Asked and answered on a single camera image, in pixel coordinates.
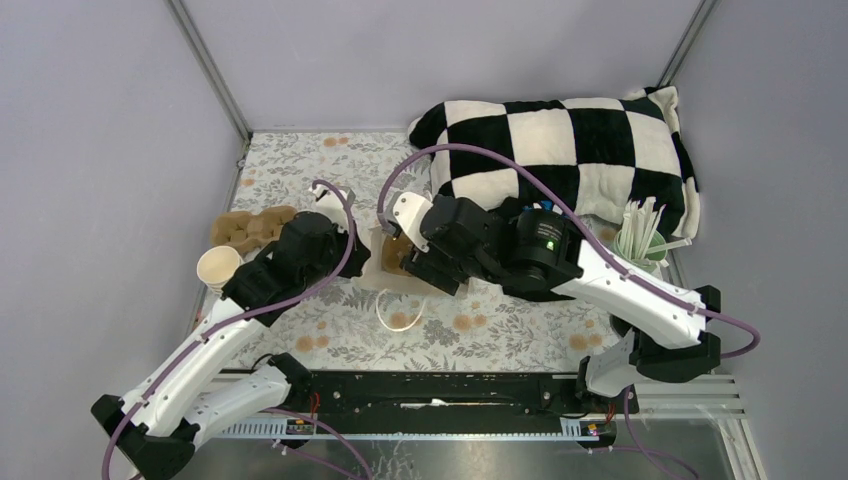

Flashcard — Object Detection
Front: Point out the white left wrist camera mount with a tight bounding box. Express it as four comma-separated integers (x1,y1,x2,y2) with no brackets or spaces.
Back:
310,185,355,232

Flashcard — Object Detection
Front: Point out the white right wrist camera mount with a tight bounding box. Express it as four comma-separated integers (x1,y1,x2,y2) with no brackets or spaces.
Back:
379,192,433,253

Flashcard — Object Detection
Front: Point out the brown cardboard cup carrier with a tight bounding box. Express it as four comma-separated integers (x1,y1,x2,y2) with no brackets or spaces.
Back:
380,233,414,277

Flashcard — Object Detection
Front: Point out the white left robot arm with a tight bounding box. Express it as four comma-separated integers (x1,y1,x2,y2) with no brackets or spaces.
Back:
91,210,370,479

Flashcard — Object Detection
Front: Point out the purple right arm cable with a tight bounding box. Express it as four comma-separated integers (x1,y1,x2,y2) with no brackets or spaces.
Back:
376,143,762,480

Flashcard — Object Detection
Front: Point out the light blue paper bag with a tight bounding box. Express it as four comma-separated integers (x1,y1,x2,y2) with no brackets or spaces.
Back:
353,227,448,333

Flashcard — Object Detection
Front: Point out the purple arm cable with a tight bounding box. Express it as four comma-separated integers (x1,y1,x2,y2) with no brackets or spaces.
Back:
100,178,376,480
376,143,762,480

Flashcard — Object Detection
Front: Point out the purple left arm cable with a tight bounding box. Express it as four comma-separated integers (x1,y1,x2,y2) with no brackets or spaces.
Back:
100,178,376,480

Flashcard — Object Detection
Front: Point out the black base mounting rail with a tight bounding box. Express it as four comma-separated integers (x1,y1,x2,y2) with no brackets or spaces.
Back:
281,370,639,436

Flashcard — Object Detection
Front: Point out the stack of black lids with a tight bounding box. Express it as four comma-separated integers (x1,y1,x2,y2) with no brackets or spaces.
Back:
610,315,632,338

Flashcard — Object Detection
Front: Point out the black cloth with daisy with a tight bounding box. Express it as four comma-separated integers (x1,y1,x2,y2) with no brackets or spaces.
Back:
495,198,584,303

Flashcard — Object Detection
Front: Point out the stack of white paper cups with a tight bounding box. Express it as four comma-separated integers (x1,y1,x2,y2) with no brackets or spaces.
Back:
196,245,244,295

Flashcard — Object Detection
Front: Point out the black white checkered pillow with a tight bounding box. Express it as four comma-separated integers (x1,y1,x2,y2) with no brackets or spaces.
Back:
408,86,701,238

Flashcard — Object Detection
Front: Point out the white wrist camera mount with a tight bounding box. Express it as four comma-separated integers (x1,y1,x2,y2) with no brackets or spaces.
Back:
310,185,355,232
379,192,433,253

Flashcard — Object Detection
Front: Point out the white drinking straws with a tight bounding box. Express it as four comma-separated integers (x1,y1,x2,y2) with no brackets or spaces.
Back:
619,197,692,258

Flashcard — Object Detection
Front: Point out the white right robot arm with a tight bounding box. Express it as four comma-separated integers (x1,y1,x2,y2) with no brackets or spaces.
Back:
390,192,721,412

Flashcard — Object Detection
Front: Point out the pale green plastic cup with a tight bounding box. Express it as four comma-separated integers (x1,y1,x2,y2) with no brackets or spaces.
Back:
610,231,668,274

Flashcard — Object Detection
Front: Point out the floral patterned table mat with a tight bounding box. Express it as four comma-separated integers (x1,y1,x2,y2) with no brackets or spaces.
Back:
227,132,618,372

